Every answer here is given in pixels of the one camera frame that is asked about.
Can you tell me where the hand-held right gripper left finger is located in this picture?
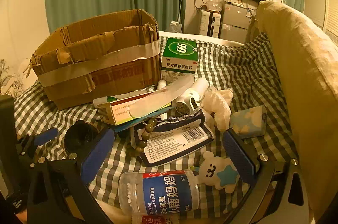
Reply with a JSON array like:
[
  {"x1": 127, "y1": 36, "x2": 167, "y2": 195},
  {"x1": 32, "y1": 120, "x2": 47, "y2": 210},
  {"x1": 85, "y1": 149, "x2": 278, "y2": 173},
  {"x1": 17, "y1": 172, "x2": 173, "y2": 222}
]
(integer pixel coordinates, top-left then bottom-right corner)
[{"x1": 26, "y1": 128, "x2": 117, "y2": 224}]

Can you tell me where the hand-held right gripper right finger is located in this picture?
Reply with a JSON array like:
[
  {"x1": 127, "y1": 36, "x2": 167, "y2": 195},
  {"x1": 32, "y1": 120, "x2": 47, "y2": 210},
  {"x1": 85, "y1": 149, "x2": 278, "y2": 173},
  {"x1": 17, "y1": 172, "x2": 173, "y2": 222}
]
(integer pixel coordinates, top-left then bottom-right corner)
[{"x1": 222, "y1": 129, "x2": 311, "y2": 224}]

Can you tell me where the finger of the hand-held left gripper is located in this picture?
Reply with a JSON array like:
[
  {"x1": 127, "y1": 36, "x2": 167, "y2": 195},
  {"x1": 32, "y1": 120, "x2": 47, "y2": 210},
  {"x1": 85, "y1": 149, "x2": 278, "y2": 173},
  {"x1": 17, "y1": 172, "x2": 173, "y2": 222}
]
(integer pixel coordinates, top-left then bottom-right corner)
[{"x1": 16, "y1": 128, "x2": 59, "y2": 169}]

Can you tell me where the green medicine sachet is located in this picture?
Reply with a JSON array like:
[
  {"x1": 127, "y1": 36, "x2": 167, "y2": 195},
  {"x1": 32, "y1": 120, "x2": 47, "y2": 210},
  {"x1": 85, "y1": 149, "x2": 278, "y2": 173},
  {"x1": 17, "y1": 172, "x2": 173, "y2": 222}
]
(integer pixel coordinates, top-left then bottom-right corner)
[{"x1": 113, "y1": 107, "x2": 172, "y2": 133}]

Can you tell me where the brown cardboard box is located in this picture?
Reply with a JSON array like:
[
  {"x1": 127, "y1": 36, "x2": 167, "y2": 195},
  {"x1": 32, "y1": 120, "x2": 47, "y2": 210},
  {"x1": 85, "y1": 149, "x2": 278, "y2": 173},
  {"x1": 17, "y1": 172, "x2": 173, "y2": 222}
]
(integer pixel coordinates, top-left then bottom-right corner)
[{"x1": 23, "y1": 9, "x2": 162, "y2": 110}]

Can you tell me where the black round cup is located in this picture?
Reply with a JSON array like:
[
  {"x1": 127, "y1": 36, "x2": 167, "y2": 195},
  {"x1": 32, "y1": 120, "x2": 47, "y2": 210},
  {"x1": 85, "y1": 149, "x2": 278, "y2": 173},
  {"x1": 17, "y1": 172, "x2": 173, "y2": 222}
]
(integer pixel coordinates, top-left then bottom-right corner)
[{"x1": 64, "y1": 120, "x2": 102, "y2": 158}]

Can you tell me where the blue cloud print tissue pack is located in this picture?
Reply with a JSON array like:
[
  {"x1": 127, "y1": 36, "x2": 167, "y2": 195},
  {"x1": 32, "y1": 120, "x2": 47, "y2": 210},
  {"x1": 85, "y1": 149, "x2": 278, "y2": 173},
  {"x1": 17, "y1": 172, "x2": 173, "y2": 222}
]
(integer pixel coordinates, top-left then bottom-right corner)
[{"x1": 229, "y1": 105, "x2": 267, "y2": 138}]

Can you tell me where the orange green small carton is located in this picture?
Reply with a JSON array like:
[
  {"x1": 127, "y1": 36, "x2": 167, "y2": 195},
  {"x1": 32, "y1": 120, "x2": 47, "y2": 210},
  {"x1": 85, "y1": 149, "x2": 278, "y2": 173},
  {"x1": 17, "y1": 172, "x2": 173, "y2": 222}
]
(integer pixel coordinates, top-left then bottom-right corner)
[{"x1": 97, "y1": 96, "x2": 175, "y2": 125}]

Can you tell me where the crumpled white plastic bag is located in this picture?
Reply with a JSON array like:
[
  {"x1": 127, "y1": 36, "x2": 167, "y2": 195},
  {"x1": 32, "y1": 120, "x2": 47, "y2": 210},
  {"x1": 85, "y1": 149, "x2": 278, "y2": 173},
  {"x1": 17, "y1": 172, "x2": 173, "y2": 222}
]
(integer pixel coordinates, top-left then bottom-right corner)
[{"x1": 201, "y1": 87, "x2": 233, "y2": 132}]

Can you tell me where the dark blue barcode packet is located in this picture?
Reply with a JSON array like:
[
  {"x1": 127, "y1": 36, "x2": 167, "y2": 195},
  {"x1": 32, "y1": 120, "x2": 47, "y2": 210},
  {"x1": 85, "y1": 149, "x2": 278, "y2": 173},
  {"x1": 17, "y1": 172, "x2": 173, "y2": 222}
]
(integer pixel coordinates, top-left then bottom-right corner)
[{"x1": 133, "y1": 109, "x2": 215, "y2": 168}]

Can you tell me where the clear jar blue label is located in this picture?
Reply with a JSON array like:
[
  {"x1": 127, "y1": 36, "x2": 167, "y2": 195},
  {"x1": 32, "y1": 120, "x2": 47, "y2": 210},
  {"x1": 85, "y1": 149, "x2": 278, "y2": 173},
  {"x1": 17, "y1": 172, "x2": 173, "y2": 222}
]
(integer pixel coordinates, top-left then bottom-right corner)
[{"x1": 118, "y1": 169, "x2": 200, "y2": 216}]

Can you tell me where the translucent white comb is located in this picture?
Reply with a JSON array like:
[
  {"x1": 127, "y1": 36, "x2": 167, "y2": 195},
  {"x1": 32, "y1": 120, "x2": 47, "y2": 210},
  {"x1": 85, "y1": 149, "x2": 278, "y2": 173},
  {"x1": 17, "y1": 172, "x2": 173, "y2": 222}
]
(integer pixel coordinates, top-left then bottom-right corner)
[{"x1": 128, "y1": 76, "x2": 195, "y2": 119}]

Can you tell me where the small white pill bottle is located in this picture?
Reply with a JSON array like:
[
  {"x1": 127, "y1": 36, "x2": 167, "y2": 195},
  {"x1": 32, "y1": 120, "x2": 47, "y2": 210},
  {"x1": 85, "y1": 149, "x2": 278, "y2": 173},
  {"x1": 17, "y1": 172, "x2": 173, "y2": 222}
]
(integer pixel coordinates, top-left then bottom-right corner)
[{"x1": 176, "y1": 77, "x2": 209, "y2": 116}]

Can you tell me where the clear bottle red label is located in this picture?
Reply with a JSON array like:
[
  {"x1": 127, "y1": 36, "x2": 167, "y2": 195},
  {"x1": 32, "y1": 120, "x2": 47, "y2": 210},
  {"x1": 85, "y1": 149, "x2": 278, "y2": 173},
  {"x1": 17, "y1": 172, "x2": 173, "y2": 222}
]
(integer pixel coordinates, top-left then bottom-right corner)
[{"x1": 131, "y1": 213, "x2": 180, "y2": 224}]

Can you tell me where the checked blanket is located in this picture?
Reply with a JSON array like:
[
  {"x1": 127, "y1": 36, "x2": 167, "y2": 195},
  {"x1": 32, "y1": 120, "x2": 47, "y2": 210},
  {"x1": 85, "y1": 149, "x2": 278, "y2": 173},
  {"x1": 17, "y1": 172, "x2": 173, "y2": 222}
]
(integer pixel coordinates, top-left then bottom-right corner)
[{"x1": 13, "y1": 35, "x2": 299, "y2": 224}]

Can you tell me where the white plastic bottle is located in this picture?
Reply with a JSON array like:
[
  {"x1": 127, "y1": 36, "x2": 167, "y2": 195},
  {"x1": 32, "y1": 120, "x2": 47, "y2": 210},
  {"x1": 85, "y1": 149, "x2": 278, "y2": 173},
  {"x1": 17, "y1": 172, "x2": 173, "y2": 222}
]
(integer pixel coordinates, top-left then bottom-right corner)
[{"x1": 156, "y1": 79, "x2": 168, "y2": 92}]

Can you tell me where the green white medicine box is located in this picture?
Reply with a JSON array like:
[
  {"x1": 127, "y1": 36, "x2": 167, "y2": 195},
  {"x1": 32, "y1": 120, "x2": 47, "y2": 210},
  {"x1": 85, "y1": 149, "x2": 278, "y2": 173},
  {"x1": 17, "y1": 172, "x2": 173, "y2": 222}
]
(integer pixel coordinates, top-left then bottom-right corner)
[{"x1": 161, "y1": 38, "x2": 199, "y2": 84}]

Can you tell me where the beige pillow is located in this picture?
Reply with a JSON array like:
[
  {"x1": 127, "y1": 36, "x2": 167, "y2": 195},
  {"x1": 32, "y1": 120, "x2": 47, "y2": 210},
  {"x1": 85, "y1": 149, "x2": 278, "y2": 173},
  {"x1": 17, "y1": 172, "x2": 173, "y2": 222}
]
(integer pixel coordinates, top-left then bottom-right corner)
[{"x1": 256, "y1": 0, "x2": 338, "y2": 224}]

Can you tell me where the white mattress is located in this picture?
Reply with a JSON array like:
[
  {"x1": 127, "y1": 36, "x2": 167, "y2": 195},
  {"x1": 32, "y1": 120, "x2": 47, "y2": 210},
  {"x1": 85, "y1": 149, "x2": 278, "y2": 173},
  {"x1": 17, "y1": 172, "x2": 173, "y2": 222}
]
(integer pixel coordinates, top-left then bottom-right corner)
[{"x1": 158, "y1": 30, "x2": 246, "y2": 46}]

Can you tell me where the white suitcase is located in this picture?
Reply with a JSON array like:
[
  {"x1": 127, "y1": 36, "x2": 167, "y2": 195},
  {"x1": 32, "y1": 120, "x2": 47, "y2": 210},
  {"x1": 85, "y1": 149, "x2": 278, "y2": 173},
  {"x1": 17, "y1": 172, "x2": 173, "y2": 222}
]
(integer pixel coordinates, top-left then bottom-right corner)
[{"x1": 199, "y1": 10, "x2": 222, "y2": 38}]

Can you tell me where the grey fridge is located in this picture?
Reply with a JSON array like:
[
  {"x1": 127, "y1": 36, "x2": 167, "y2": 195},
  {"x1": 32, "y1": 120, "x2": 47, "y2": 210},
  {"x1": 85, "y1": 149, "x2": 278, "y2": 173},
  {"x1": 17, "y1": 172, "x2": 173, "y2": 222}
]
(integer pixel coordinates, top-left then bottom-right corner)
[{"x1": 220, "y1": 1, "x2": 251, "y2": 43}]

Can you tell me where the clear water bottle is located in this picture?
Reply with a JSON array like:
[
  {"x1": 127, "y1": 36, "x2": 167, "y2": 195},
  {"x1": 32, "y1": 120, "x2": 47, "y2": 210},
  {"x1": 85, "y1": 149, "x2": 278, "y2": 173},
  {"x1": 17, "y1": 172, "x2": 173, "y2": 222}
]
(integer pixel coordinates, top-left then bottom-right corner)
[{"x1": 165, "y1": 21, "x2": 183, "y2": 34}]

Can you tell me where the clear plastic bag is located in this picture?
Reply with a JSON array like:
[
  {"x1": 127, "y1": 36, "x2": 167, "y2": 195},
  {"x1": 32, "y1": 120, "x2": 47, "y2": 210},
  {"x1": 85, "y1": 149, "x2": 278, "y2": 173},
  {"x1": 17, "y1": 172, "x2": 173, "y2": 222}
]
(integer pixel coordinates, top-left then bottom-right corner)
[{"x1": 204, "y1": 0, "x2": 225, "y2": 12}]

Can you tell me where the white louvred wardrobe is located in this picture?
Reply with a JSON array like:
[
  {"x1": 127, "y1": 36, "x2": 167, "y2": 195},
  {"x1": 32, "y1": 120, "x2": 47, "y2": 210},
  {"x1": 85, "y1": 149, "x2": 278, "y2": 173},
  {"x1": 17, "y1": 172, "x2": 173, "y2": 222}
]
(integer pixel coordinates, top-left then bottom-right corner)
[{"x1": 304, "y1": 0, "x2": 338, "y2": 45}]

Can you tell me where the white plush bear keychain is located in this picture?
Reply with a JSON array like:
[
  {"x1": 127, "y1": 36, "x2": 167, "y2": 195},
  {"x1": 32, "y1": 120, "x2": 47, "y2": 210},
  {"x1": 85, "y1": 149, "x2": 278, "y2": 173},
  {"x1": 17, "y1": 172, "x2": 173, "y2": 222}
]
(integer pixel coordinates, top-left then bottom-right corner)
[{"x1": 195, "y1": 151, "x2": 239, "y2": 193}]

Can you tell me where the wooden bead bracelet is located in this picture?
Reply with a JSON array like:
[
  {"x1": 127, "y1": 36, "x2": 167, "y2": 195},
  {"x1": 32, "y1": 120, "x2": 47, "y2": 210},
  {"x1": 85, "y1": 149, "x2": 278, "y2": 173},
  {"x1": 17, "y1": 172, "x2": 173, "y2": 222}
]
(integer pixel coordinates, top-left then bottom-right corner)
[{"x1": 127, "y1": 118, "x2": 158, "y2": 158}]

